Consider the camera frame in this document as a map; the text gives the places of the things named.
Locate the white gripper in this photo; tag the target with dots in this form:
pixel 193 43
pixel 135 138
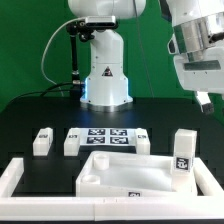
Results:
pixel 202 77

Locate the white desk top panel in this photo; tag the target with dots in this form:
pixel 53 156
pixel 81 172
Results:
pixel 114 174

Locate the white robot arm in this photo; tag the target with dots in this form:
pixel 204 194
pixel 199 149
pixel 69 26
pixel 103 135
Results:
pixel 197 45

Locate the white U-shaped fence frame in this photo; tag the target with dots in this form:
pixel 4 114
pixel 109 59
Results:
pixel 210 205

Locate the marker tag base plate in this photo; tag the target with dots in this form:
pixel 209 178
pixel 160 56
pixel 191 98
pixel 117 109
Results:
pixel 107 137

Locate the grey camera on stand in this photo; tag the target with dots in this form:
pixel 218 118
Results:
pixel 101 22

